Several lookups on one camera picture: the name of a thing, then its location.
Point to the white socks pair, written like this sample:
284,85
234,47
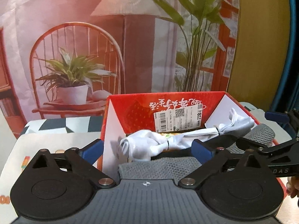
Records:
145,144

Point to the person right hand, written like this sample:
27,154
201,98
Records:
293,186

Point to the grey knitted cloth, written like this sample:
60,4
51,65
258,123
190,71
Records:
176,168

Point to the wooden wall panel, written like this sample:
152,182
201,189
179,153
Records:
262,43

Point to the printed living room backdrop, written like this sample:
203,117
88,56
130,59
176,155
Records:
62,58

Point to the orange floral oven mitt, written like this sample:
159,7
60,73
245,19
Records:
168,135

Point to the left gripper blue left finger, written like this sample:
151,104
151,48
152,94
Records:
92,152

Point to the red strawberry cardboard box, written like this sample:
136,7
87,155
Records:
161,113

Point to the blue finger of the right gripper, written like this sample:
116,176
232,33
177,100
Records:
277,117

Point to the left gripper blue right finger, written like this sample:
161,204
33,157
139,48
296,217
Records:
202,151

